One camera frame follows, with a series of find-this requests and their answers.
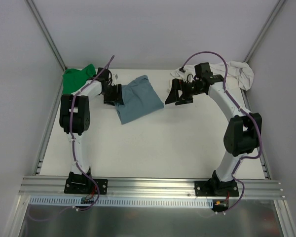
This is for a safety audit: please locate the aluminium mounting rail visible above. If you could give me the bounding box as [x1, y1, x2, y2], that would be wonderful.
[18, 175, 286, 200]

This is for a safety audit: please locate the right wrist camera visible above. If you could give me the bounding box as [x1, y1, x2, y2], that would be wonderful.
[178, 68, 195, 82]

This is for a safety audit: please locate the green t shirt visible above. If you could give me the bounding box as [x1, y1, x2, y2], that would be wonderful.
[63, 64, 96, 94]

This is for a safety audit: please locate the white t shirt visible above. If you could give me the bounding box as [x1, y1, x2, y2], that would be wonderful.
[170, 61, 254, 91]

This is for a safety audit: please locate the right aluminium frame post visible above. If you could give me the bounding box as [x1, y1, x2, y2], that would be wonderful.
[244, 0, 287, 63]

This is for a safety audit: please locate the aluminium frame post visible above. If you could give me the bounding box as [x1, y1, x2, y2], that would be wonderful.
[25, 0, 67, 71]
[244, 0, 287, 63]

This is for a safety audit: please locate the blue t shirt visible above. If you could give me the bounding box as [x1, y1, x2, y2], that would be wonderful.
[115, 75, 164, 124]

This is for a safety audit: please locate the slotted white cable duct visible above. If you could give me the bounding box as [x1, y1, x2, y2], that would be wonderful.
[29, 196, 213, 209]

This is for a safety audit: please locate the left aluminium frame post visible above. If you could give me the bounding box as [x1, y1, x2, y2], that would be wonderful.
[25, 0, 67, 71]

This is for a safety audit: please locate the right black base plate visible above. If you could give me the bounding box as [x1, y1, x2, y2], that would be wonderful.
[194, 179, 239, 197]

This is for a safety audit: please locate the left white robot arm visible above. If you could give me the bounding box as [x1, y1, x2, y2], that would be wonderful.
[59, 68, 124, 195]

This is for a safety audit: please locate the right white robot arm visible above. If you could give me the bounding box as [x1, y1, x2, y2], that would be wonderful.
[165, 63, 262, 197]

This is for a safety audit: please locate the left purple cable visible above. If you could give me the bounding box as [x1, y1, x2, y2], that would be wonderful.
[70, 55, 115, 211]

